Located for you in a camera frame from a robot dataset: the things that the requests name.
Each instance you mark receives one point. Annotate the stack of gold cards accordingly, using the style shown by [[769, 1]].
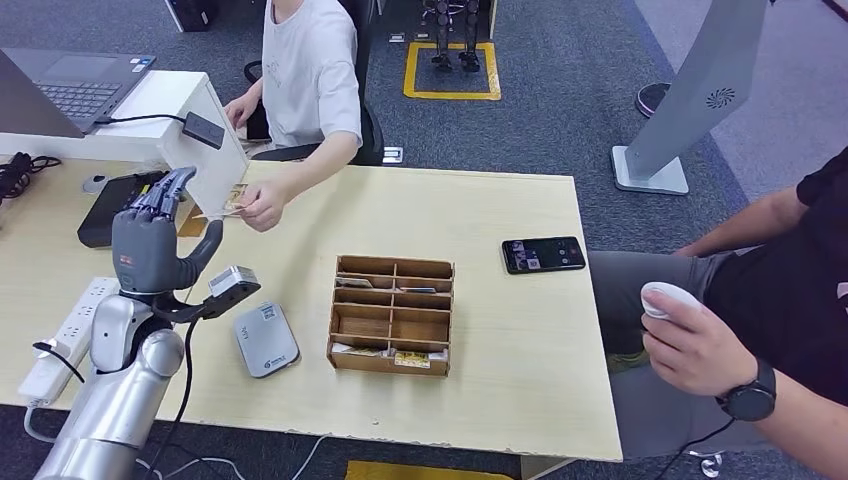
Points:
[[236, 193]]

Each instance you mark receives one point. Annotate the person's left hand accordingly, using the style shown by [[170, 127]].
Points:
[[265, 205], [702, 358]]

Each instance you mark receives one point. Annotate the grey laptop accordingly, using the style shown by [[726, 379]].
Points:
[[79, 93]]

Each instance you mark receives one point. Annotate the black terminal with yellow label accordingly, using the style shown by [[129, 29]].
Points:
[[99, 218]]

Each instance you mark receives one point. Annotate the black round object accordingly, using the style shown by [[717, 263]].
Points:
[[652, 100]]

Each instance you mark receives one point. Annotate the black wristwatch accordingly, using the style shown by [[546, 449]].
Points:
[[748, 401]]

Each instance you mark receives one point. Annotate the brown tape patch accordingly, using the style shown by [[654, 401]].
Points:
[[189, 230]]

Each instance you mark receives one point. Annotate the black humanoid robot legs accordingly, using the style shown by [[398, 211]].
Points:
[[472, 26]]

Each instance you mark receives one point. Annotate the wooden card organizer box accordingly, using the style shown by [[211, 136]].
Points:
[[417, 324]]

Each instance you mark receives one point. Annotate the person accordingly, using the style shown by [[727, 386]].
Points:
[[311, 73], [782, 298]]

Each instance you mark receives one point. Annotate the chrome chair base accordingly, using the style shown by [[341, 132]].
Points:
[[707, 465]]

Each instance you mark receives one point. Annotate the greenish shoe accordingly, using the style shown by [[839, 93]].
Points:
[[626, 363]]

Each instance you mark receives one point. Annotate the white plastic card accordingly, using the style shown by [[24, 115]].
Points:
[[439, 356], [353, 282]]

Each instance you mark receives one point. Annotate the gold label card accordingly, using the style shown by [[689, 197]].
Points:
[[412, 360]]

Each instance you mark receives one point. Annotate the person's right forearm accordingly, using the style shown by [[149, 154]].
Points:
[[742, 222]]

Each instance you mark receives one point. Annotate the white card stack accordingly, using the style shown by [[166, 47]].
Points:
[[361, 350]]

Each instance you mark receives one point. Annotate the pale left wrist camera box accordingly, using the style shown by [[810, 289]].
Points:
[[232, 281]]

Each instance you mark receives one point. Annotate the smartphone with lit screen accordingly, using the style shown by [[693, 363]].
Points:
[[543, 255]]

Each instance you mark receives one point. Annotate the white power strip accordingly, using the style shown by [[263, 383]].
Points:
[[73, 324]]

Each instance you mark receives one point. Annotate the person's left forearm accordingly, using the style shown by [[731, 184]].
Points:
[[318, 166], [808, 424]]

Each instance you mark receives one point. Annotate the white handheld remote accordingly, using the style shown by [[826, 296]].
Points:
[[662, 295]]

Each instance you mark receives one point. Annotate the white desk shelf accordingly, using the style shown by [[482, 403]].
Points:
[[166, 99]]

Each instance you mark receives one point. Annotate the yellow floor tape square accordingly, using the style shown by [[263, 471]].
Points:
[[450, 96]]

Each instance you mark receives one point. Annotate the grey kiosk stand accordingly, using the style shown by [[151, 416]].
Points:
[[696, 79]]

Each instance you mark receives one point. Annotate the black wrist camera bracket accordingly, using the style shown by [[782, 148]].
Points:
[[185, 311]]

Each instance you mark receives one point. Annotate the person's right hand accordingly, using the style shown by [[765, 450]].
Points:
[[242, 111]]

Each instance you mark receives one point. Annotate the silver floor outlet box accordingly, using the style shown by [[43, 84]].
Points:
[[393, 156]]

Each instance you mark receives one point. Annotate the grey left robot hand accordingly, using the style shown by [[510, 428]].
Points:
[[142, 255]]

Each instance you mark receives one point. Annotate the black office chair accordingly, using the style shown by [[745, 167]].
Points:
[[371, 132]]

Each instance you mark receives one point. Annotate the dark cabinet with white frame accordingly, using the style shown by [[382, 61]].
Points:
[[192, 16]]

